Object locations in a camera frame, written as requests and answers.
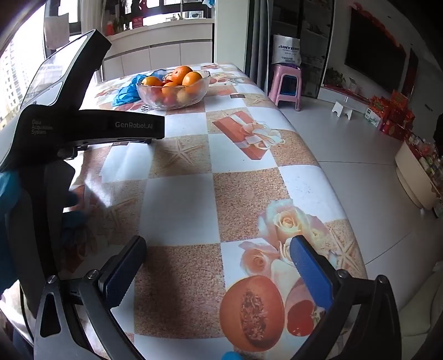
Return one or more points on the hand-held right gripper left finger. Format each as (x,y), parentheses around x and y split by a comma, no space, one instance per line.
(117,277)

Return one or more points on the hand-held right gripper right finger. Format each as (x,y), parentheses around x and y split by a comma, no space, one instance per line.
(311,273)

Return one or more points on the clear glass bowl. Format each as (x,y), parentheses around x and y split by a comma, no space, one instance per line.
(152,100)

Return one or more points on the person's left hand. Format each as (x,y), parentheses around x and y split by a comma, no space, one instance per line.
(8,214)

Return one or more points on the blue plastic bag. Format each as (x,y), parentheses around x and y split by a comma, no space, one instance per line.
(126,93)

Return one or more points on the orange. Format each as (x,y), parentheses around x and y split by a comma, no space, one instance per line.
(169,91)
(192,82)
(149,81)
(181,74)

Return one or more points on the white hanging cloth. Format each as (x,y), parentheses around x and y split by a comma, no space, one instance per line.
(57,31)

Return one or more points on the white cabinet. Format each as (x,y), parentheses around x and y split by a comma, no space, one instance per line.
(166,52)

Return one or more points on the white round stand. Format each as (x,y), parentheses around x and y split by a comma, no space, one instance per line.
(412,180)

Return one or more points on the small white step stool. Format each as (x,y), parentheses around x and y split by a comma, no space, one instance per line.
(341,105)

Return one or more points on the stack of red gift boxes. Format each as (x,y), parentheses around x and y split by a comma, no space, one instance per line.
(394,110)

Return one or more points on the grey curtain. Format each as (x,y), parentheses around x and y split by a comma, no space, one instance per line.
(258,41)

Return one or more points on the pink plastic stool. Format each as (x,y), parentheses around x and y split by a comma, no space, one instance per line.
(285,72)

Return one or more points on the dark glass shelf unit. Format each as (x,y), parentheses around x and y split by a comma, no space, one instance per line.
(311,34)

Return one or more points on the black wall television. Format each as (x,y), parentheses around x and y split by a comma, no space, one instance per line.
(373,55)

